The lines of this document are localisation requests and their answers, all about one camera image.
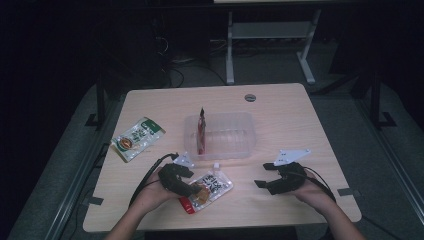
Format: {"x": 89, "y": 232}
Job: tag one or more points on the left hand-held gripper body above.
{"x": 175, "y": 180}

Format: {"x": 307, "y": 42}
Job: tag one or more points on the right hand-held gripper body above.
{"x": 288, "y": 181}

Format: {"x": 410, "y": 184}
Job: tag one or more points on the white spouted snack packet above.
{"x": 213, "y": 188}

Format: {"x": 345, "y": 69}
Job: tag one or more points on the red snack packet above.
{"x": 201, "y": 133}

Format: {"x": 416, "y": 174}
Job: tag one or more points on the clear plastic container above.
{"x": 230, "y": 136}

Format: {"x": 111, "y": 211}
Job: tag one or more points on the green snack packet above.
{"x": 136, "y": 138}

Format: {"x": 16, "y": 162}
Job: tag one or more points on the person's left hand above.
{"x": 153, "y": 196}

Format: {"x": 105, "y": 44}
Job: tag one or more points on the person's right hand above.
{"x": 313, "y": 193}

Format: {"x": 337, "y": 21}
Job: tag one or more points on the grey tape strip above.
{"x": 93, "y": 201}
{"x": 348, "y": 192}

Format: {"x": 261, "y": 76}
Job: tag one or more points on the grey round table grommet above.
{"x": 250, "y": 98}

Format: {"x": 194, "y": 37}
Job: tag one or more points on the black metal stand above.
{"x": 376, "y": 100}
{"x": 100, "y": 103}

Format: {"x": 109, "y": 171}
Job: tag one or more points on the white metal table frame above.
{"x": 270, "y": 30}

